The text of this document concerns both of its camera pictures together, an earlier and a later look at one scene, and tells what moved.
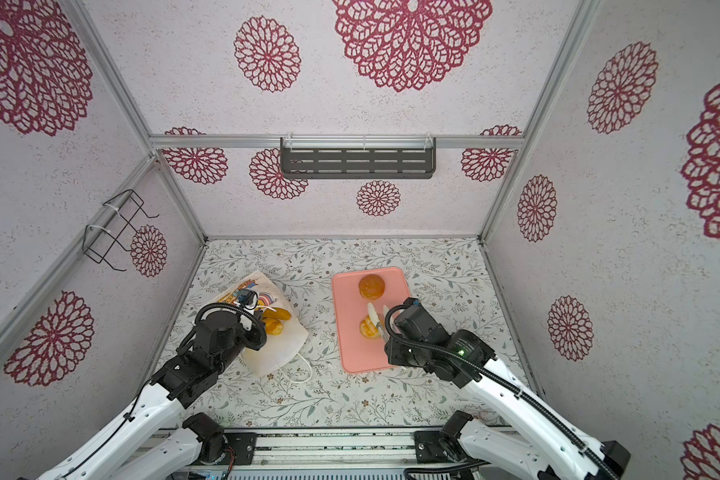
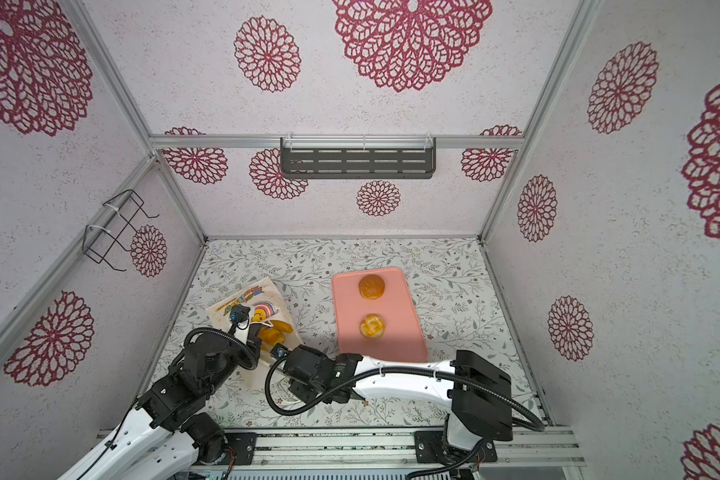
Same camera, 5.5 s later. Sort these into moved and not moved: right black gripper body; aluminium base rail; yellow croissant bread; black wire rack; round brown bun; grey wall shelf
Moved: right black gripper body; yellow croissant bread
Not moved: aluminium base rail; grey wall shelf; black wire rack; round brown bun
